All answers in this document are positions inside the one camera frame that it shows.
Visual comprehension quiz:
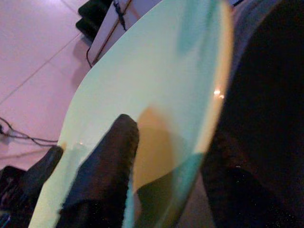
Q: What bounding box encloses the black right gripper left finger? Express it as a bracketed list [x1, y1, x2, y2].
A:
[14, 145, 64, 221]

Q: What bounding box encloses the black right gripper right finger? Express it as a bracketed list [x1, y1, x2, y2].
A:
[58, 114, 140, 228]

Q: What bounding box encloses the green plate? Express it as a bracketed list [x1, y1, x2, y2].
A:
[28, 0, 235, 228]

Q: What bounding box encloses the white flat panel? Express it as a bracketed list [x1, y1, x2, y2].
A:
[91, 0, 165, 67]

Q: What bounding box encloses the steel sink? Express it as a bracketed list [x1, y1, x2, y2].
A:
[185, 0, 304, 228]

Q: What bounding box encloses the thin black cable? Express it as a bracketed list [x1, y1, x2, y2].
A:
[85, 0, 134, 68]

